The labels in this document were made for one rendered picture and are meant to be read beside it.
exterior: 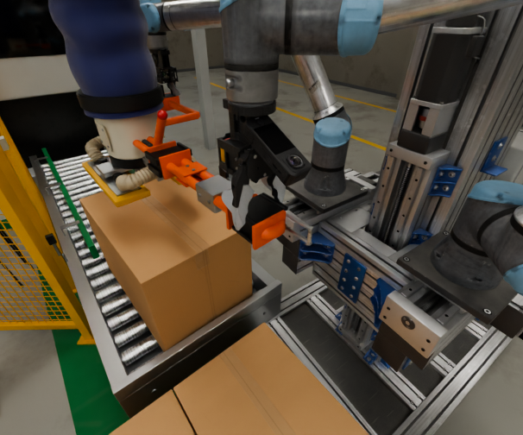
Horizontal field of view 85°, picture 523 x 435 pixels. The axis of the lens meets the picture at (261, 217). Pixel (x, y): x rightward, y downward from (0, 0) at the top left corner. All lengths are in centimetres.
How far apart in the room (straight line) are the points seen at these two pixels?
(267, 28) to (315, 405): 101
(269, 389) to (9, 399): 141
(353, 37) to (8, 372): 215
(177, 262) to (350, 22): 73
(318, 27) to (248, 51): 9
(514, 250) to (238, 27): 56
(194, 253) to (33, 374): 139
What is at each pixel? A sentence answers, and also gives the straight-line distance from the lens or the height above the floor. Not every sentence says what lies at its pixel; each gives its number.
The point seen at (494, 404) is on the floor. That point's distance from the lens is 202.
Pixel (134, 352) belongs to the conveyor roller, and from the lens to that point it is 124.
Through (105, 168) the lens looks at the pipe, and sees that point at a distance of 101.
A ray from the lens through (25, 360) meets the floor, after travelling 218.
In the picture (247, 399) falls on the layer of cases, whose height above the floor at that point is 54.
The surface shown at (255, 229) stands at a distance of 47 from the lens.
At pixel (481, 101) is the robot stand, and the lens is 90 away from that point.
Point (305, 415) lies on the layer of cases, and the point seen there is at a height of 54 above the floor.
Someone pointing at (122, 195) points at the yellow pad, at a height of 114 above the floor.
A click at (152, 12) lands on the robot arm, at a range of 109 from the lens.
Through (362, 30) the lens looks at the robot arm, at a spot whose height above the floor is 154.
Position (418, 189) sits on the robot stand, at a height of 115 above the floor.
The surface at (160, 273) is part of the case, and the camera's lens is 88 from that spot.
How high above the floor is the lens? 155
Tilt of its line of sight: 36 degrees down
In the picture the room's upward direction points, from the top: straight up
